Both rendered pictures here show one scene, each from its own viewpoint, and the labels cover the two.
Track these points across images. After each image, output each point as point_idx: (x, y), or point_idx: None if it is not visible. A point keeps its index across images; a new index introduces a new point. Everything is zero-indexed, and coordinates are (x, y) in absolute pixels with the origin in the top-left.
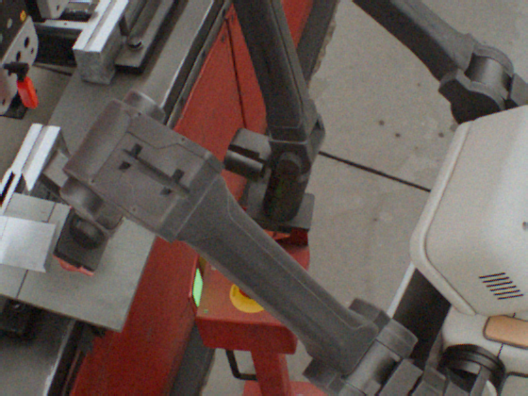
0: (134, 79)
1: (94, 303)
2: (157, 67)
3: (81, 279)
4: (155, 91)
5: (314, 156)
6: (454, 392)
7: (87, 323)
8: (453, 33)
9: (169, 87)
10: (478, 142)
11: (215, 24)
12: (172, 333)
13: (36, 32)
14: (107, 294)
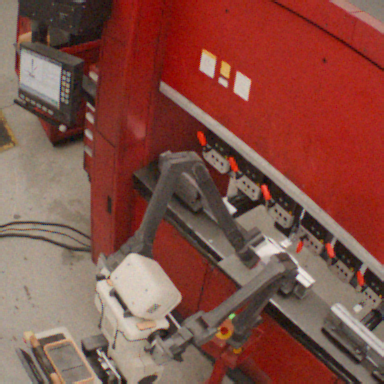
0: (320, 327)
1: (231, 262)
2: (320, 335)
3: (241, 263)
4: (310, 330)
5: (233, 323)
6: (113, 261)
7: None
8: (215, 317)
9: (309, 335)
10: (166, 283)
11: (334, 368)
12: (252, 357)
13: (369, 313)
14: (231, 266)
